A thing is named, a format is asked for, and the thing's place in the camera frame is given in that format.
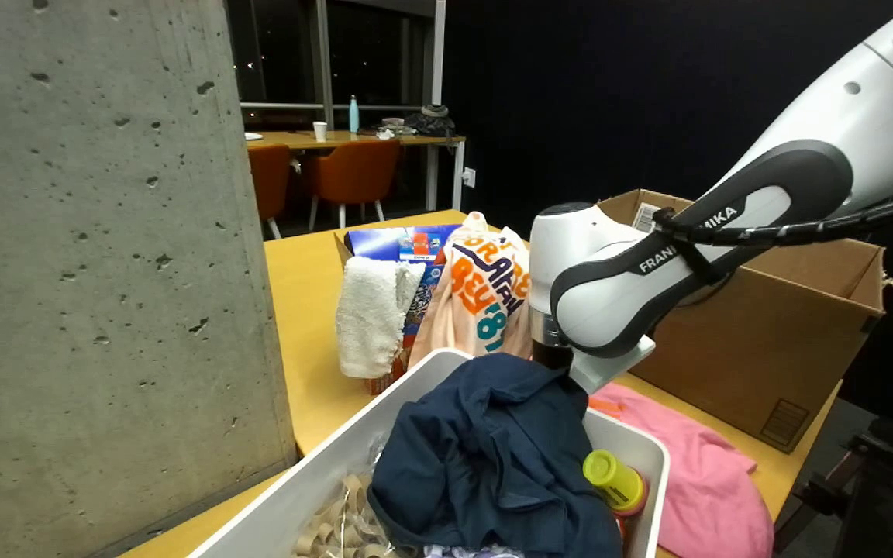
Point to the white paper cup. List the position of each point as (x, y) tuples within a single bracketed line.
[(320, 131)]

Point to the white plastic bin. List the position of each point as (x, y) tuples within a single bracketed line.
[(315, 484)]

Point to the window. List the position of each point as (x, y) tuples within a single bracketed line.
[(369, 54)]

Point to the bag of tan rings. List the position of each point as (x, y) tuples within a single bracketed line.
[(342, 527)]

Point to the white towel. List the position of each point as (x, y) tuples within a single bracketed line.
[(369, 318)]

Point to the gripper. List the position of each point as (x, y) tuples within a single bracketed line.
[(549, 355)]

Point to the orange object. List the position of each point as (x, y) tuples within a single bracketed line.
[(604, 406)]

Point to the cream shirt with orange print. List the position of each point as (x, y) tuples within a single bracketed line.
[(477, 294)]

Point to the navy blue cloth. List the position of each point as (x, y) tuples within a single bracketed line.
[(485, 457)]

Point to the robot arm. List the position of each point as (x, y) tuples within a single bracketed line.
[(803, 116)]

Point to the pink t-shirt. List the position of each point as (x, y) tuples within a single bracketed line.
[(702, 488)]

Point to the brown cardboard box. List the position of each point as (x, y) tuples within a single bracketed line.
[(764, 349)]

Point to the black bag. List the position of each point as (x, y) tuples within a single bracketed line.
[(431, 122)]

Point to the orange chair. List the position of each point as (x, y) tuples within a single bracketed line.
[(353, 174), (270, 174)]

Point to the wall socket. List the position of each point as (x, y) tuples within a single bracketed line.
[(469, 177)]

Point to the black stand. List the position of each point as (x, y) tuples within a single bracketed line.
[(880, 496)]

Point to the bottle with yellow lid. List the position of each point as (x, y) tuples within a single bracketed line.
[(613, 479)]

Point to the blue box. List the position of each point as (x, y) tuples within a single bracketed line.
[(392, 242)]

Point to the wooden table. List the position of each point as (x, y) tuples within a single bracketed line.
[(353, 139)]

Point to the teal bottle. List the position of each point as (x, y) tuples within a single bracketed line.
[(353, 115)]

